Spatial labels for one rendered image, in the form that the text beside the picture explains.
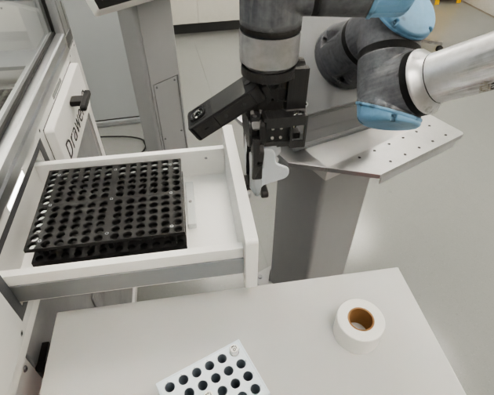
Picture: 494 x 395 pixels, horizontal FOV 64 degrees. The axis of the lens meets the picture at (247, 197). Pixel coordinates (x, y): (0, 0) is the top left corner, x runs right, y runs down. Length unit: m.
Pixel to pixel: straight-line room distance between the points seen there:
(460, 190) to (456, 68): 1.56
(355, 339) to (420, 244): 1.31
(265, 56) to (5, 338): 0.48
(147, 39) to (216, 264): 1.07
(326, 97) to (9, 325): 0.74
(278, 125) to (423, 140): 0.60
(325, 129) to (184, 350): 0.61
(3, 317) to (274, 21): 0.50
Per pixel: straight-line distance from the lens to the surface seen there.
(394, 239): 1.87
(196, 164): 0.76
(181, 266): 0.58
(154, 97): 1.60
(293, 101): 0.55
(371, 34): 0.82
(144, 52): 1.53
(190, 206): 0.69
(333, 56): 0.92
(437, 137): 1.11
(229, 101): 0.53
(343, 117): 1.00
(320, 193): 1.06
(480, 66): 0.71
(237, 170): 0.63
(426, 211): 2.06
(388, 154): 1.00
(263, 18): 0.48
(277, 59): 0.50
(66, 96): 0.91
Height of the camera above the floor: 1.33
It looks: 43 degrees down
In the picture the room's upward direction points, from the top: straight up
